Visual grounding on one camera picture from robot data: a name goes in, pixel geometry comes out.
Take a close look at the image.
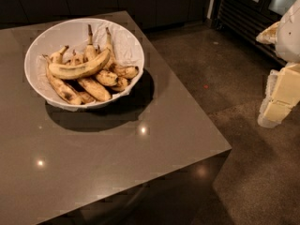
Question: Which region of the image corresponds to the small lower right banana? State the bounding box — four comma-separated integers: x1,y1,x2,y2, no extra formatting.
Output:
111,77,129,92

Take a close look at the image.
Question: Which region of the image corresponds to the upright banana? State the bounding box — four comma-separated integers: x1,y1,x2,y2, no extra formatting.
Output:
104,27,115,70
83,25,97,62

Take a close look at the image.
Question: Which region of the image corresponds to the upright middle banana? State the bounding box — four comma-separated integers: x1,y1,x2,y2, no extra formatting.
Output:
83,25,97,62

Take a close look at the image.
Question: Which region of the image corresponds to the right spotted banana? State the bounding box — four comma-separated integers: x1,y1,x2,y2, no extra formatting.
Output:
110,64,139,79

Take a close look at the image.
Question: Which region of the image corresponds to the short centre spotted banana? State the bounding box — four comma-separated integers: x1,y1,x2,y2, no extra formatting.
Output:
95,70,118,86

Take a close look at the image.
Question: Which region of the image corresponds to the small bottom brown banana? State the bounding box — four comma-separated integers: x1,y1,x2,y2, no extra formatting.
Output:
79,91,96,104

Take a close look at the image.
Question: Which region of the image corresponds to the long spotted left banana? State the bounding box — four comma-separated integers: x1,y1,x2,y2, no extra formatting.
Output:
43,55,82,105

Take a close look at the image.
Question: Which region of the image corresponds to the small upper left banana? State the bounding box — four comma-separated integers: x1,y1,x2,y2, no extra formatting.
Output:
51,45,68,64

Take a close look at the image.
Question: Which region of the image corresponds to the upright right banana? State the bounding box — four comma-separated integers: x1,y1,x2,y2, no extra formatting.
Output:
104,27,115,70

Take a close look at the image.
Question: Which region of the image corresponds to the large top yellow banana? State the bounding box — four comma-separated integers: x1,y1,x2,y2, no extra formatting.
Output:
49,49,111,80

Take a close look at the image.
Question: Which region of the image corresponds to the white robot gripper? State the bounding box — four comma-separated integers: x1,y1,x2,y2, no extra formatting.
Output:
256,0,300,128

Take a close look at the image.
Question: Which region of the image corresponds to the white paper bowl liner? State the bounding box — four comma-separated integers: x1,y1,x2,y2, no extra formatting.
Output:
24,18,144,112

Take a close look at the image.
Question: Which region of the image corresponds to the small hidden back banana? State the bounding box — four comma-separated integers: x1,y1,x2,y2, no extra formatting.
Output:
65,51,84,66

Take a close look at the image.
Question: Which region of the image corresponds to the lower middle spotted banana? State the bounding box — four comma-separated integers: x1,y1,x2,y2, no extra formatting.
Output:
77,78,112,102

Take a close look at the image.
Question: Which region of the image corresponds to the white round bowl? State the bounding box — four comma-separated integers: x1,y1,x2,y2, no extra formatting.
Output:
24,18,144,112

